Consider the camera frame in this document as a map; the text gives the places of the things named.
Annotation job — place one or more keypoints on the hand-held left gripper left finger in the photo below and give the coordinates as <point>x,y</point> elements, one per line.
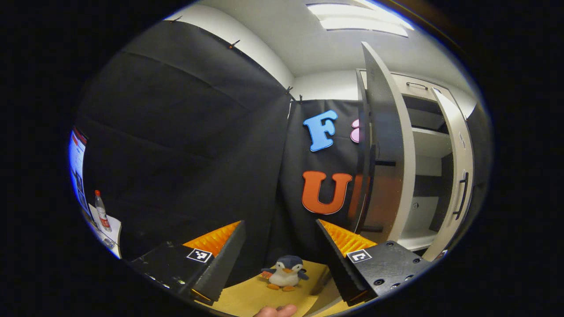
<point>222,264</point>

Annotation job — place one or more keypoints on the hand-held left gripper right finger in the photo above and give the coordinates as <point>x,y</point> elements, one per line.
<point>339,264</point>

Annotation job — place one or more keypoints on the white side table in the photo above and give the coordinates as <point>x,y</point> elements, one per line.
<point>113,224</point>

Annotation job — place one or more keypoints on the white cabinet shelf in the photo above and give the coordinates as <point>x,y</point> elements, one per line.
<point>432,141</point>
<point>414,241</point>

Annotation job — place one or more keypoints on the ceiling light panel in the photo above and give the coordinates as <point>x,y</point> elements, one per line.
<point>361,20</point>

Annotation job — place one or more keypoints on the white and grey cabinet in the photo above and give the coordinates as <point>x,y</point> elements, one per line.
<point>429,141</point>

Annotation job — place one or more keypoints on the penguin plush toy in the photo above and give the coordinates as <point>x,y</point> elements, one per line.
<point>285,274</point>

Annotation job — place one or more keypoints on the lit display screen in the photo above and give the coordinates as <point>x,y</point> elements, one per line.
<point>77,163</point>

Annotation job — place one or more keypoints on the white cabinet door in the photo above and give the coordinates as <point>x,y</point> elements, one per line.
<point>390,132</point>
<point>458,145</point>

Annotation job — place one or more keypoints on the clear bottle with red cap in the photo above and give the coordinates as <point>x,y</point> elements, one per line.
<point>102,213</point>

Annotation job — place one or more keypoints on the black backdrop cloth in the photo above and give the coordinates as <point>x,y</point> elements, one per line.
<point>185,154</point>

